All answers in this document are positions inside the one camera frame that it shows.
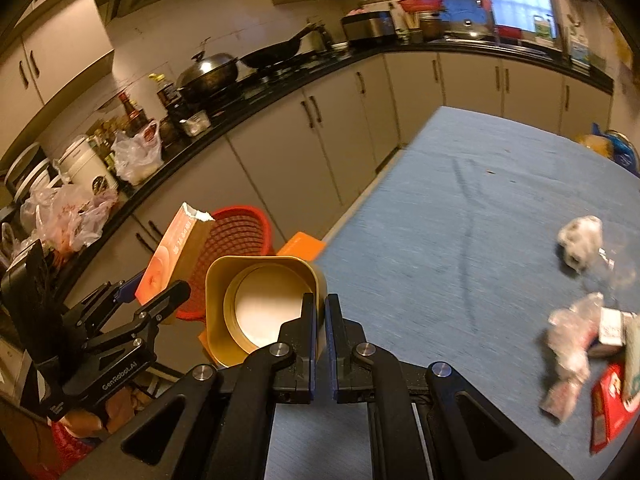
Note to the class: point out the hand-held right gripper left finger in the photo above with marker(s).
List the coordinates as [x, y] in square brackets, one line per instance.
[312, 360]

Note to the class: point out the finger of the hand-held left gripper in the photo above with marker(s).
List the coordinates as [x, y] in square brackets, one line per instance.
[127, 291]
[167, 297]

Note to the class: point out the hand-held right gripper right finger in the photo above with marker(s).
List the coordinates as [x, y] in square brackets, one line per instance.
[334, 365]

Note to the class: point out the orange cardboard carton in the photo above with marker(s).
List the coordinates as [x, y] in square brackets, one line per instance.
[170, 255]

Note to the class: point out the gold square tin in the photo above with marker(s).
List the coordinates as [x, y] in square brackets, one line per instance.
[220, 310]

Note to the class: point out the red plastic mesh basket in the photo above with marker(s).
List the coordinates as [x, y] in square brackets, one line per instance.
[240, 235]

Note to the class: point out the silver plastic wrapper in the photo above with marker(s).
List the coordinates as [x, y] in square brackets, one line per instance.
[570, 355]

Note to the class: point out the red snack packet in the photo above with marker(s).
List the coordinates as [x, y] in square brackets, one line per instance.
[605, 405]

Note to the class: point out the white tissue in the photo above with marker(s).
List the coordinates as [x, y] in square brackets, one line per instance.
[580, 240]

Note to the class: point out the small white box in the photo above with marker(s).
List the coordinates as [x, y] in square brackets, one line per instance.
[611, 327]

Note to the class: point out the clear plastic wrapper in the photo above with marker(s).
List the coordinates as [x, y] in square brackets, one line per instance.
[607, 280]

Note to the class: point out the green white box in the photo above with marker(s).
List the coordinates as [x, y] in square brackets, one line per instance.
[632, 360]

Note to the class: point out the pile of pink plastic bags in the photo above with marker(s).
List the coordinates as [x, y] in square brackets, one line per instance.
[65, 215]

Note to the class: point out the white kettle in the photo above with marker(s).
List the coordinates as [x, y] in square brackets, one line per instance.
[85, 165]

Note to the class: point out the white plastic bag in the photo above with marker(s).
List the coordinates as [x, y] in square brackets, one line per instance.
[137, 157]

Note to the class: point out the yellow oil bottle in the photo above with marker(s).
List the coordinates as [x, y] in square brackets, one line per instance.
[102, 142]

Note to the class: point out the small steel container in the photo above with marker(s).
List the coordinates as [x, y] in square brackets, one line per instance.
[196, 122]

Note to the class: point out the soy sauce bottle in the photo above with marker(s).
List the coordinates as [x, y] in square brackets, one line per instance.
[131, 110]

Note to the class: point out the beige lower kitchen cabinets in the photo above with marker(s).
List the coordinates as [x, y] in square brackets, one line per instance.
[300, 160]

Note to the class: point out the grey cloth covered table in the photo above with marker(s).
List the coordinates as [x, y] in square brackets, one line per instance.
[450, 210]

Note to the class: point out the black kitchen countertop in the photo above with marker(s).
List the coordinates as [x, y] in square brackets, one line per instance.
[235, 110]

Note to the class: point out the dark bottle with yellow cap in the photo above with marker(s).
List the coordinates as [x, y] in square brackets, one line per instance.
[164, 95]

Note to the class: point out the wok with steel lid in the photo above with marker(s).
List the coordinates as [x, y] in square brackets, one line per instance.
[205, 72]

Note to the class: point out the gas stove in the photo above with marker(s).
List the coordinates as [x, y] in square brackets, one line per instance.
[280, 72]

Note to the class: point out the large beige upper cabinet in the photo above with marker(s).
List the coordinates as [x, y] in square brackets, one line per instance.
[65, 45]

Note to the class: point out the black wok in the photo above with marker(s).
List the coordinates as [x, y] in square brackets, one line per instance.
[270, 52]

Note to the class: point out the steel electric cooker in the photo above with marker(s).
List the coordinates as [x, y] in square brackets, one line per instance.
[367, 27]

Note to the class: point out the yellow bag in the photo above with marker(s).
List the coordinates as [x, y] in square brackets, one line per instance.
[595, 144]

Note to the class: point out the brown jar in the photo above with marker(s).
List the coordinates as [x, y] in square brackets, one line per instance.
[430, 27]

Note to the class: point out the blue bag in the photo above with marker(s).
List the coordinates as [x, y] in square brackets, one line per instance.
[625, 152]

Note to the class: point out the glass pot lid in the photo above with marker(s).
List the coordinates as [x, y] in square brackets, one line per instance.
[467, 30]

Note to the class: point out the red colander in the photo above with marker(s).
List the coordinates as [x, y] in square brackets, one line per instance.
[420, 4]

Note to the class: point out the red bowl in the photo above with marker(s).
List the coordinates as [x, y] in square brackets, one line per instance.
[509, 32]

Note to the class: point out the green detergent bottle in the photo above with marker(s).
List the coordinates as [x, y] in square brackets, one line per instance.
[544, 32]

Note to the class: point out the white blue carton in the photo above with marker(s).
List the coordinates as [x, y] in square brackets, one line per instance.
[580, 50]

